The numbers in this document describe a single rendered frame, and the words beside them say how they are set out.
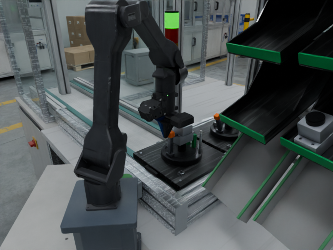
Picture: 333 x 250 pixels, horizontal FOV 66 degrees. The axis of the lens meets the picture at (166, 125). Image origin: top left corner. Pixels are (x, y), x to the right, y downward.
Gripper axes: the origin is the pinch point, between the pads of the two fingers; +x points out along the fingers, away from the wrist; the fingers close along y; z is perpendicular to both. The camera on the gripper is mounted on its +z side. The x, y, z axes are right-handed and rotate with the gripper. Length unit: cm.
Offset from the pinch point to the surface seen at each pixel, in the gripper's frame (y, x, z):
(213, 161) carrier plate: 10.0, 12.6, -12.1
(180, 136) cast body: 1.7, 4.1, -4.9
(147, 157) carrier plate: -5.9, 12.6, 3.0
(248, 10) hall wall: -616, 2, -971
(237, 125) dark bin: 25.7, -10.7, 1.3
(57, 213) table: -12.8, 23.6, 32.7
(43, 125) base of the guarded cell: -80, 24, 16
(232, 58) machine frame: -60, 3, -114
